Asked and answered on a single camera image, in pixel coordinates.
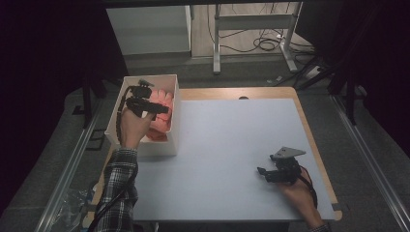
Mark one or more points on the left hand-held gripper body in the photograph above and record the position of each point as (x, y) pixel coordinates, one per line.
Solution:
(140, 95)

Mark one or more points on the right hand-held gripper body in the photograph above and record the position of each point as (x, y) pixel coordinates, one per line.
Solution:
(286, 166)

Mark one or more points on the pink glove with red print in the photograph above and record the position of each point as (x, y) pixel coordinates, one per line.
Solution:
(162, 98)

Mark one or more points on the white box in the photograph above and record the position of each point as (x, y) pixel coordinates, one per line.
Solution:
(174, 129)

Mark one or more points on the person's left hand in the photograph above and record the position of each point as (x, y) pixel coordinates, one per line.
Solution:
(132, 129)

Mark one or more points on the person's right hand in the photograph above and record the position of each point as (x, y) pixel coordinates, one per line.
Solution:
(299, 196)

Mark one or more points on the pale blue table mat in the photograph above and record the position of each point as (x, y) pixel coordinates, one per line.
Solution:
(232, 161)

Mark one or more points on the black metal stand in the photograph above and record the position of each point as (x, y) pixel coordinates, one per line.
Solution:
(87, 96)
(350, 96)

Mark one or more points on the white cabinet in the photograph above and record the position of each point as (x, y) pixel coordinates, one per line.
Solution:
(148, 29)

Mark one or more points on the white power strip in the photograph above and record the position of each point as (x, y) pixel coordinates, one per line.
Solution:
(313, 72)

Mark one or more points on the clear plastic bag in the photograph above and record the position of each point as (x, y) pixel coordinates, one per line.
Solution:
(72, 206)

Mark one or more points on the aluminium floor rail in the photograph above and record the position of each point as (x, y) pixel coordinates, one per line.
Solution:
(370, 161)
(69, 167)

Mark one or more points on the grey metal desk frame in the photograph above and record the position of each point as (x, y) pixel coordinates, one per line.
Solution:
(254, 22)

